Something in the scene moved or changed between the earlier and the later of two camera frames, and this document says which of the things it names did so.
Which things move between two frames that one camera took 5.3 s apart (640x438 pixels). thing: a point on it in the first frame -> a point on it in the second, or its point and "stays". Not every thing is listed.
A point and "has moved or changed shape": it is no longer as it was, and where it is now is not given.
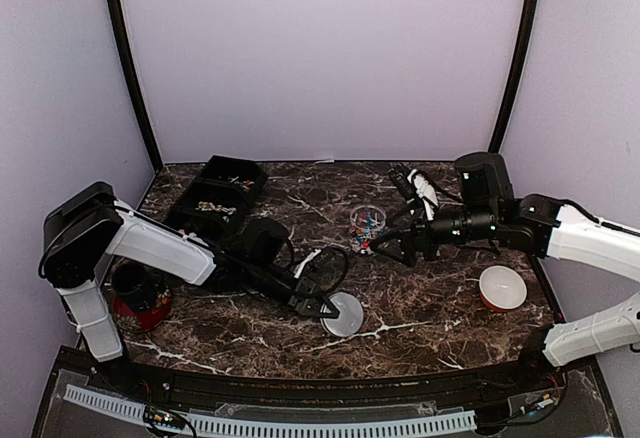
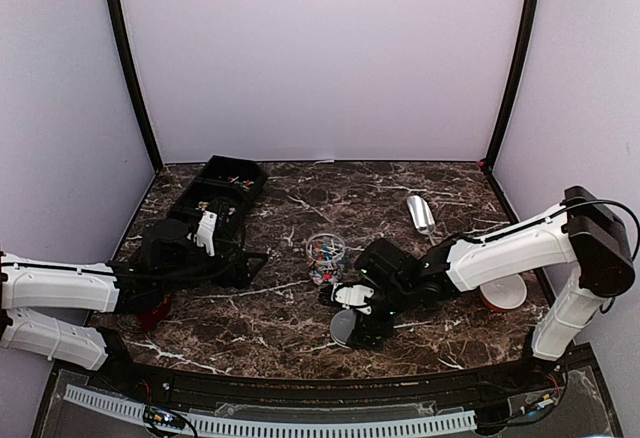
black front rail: x=136 y=374 stays
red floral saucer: x=144 y=320 stays
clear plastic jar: x=366 y=226 -> x=324 y=253
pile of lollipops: x=246 y=184 stays
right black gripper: x=403 y=230 -> x=365 y=340
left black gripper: x=302 y=297 -> x=240 y=278
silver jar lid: x=350 y=317 has moved or changed shape
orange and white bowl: x=501 y=288 stays
